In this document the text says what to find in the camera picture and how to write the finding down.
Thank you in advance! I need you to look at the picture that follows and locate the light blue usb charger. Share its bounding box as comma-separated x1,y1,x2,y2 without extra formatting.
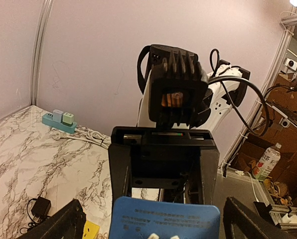
52,109,64,123

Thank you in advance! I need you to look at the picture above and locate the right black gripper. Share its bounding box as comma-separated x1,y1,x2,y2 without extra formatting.
108,126,220,205

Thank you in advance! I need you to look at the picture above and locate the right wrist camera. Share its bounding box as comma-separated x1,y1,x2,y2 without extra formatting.
137,44,210,129

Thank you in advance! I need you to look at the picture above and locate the teal power strip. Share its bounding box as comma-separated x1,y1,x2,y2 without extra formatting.
41,112,112,150

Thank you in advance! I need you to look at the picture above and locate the plastic drink bottle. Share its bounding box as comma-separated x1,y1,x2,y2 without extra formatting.
252,143,282,181

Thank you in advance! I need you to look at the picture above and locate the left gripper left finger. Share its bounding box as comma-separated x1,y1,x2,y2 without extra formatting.
18,199,86,239

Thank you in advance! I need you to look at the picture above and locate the green usb charger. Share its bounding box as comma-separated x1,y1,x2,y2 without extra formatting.
62,112,74,126

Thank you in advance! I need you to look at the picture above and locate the black power adapter with cable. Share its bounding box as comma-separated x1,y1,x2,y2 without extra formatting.
19,196,51,235

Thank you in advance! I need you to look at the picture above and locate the yellow cube socket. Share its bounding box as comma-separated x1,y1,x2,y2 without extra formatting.
82,221,100,239

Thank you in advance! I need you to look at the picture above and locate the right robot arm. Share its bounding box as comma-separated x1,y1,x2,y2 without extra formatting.
108,44,250,205

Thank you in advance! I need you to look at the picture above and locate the right aluminium frame post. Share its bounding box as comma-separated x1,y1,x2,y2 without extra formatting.
30,0,54,105

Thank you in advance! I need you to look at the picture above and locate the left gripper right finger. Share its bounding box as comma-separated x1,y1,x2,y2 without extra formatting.
223,197,294,239

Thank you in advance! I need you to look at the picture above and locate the blue cube socket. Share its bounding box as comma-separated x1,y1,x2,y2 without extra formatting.
109,196,220,239

